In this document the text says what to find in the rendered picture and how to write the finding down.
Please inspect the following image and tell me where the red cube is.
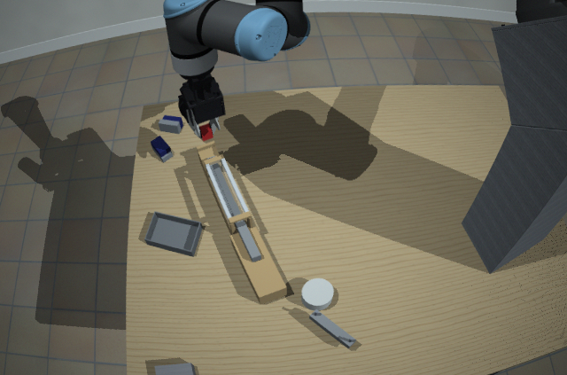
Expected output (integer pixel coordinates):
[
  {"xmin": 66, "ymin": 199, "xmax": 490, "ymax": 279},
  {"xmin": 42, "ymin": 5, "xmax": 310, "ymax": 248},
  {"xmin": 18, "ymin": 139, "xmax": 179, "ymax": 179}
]
[{"xmin": 200, "ymin": 123, "xmax": 213, "ymax": 141}]

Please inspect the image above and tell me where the grey cylinder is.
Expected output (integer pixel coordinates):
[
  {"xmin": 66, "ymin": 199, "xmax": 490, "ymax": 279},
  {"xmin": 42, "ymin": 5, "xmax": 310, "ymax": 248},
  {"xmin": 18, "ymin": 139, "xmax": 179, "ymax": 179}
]
[{"xmin": 301, "ymin": 278, "xmax": 334, "ymax": 311}]

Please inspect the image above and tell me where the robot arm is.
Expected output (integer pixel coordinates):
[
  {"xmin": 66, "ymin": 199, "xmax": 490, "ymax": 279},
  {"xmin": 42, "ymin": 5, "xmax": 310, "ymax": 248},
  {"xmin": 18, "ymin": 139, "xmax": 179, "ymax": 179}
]
[{"xmin": 163, "ymin": 0, "xmax": 567, "ymax": 76}]

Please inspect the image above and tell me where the clear glass channel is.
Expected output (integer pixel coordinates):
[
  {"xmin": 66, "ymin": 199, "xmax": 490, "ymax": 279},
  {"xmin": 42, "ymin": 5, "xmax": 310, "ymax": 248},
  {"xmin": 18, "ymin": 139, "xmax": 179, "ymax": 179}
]
[{"xmin": 206, "ymin": 158, "xmax": 249, "ymax": 225}]

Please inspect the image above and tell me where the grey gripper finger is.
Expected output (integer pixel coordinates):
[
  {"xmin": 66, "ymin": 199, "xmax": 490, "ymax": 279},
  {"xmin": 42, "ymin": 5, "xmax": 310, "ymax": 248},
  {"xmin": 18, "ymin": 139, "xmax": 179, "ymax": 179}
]
[
  {"xmin": 209, "ymin": 117, "xmax": 221, "ymax": 134},
  {"xmin": 178, "ymin": 95, "xmax": 202, "ymax": 138}
]

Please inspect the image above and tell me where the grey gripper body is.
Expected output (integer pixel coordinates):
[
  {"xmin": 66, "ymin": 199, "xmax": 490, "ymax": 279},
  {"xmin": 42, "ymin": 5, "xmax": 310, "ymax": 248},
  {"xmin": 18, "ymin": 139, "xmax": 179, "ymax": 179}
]
[{"xmin": 180, "ymin": 67, "xmax": 226, "ymax": 126}]

